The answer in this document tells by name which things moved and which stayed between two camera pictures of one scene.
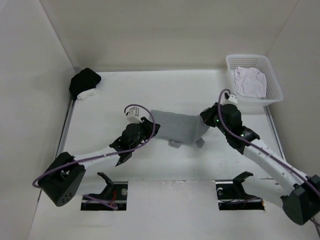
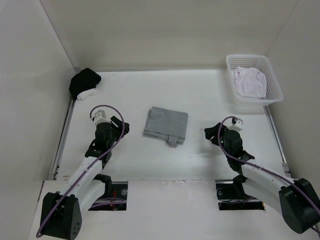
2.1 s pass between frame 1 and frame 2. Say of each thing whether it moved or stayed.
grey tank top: moved
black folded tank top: stayed
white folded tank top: stayed
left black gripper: moved
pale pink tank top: stayed
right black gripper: moved
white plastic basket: stayed
